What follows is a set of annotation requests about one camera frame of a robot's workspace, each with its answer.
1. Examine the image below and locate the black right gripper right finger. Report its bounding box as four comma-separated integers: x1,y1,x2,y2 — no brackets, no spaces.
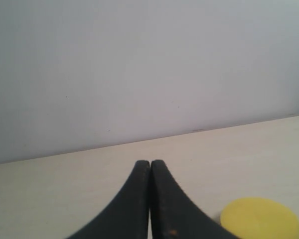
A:
150,160,236,239

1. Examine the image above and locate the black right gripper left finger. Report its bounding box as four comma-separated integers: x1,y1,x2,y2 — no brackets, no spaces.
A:
70,160,150,239

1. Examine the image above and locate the yellow bottle red cap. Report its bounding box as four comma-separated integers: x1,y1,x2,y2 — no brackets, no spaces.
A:
220,197,299,239

